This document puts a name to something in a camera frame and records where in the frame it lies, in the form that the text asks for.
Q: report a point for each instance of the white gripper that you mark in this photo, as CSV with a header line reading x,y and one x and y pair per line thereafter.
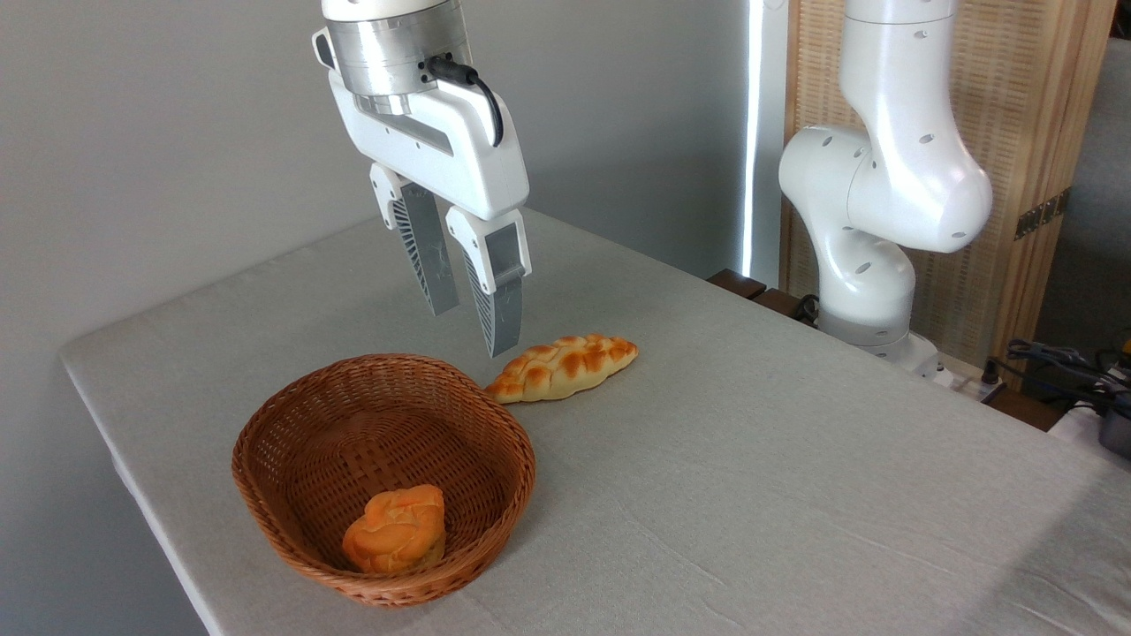
x,y
451,146

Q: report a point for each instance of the braided golden bread loaf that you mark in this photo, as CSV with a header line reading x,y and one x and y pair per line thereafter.
x,y
565,367

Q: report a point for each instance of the brown wicker basket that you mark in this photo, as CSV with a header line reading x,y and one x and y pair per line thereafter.
x,y
300,442

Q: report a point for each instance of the round orange bread roll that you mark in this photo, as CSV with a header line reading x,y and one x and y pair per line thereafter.
x,y
398,530

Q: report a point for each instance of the grey tablecloth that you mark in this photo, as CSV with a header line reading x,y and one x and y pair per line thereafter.
x,y
751,486

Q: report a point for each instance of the white power strip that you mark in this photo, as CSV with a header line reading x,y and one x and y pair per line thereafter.
x,y
967,382

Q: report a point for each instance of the metal screen hinge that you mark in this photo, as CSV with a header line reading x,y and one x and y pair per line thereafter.
x,y
1043,214

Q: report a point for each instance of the white vertical frame strip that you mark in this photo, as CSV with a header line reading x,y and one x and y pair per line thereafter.
x,y
764,132

